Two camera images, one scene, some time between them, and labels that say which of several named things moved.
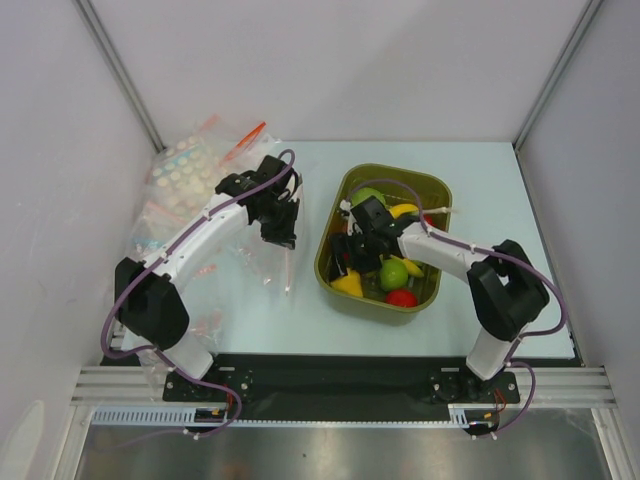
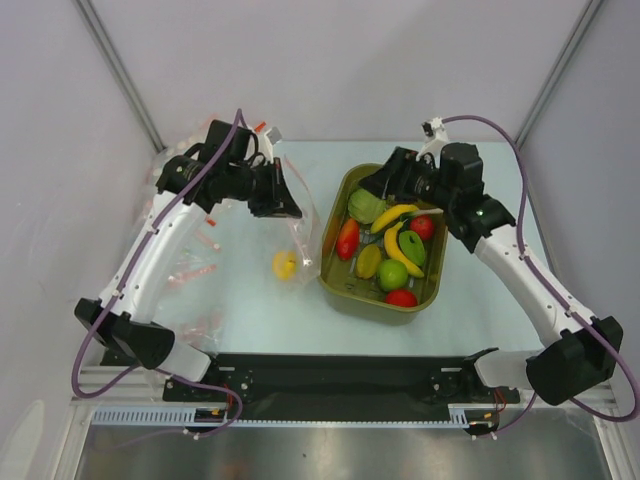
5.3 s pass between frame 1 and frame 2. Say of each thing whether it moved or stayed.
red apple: stayed
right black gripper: moved
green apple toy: stayed
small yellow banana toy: stayed
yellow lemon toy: moved
